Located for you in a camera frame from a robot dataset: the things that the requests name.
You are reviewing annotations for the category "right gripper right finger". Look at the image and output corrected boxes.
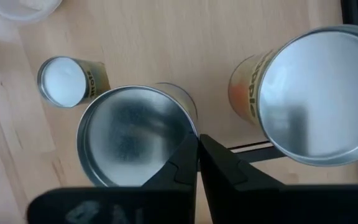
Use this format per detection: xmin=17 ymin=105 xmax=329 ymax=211
xmin=199 ymin=134 xmax=358 ymax=224

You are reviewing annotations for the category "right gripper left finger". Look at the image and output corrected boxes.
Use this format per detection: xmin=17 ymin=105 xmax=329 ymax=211
xmin=26 ymin=133 xmax=198 ymax=224

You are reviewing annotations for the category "tin can pineapple label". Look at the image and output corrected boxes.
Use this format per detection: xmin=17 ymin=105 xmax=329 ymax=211
xmin=227 ymin=24 xmax=358 ymax=167

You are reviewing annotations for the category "tin can carrots label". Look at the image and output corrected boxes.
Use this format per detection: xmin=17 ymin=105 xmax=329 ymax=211
xmin=37 ymin=55 xmax=111 ymax=109

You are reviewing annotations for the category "tin can pale yellow label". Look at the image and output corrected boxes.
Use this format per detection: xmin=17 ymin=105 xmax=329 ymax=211
xmin=76 ymin=82 xmax=200 ymax=187

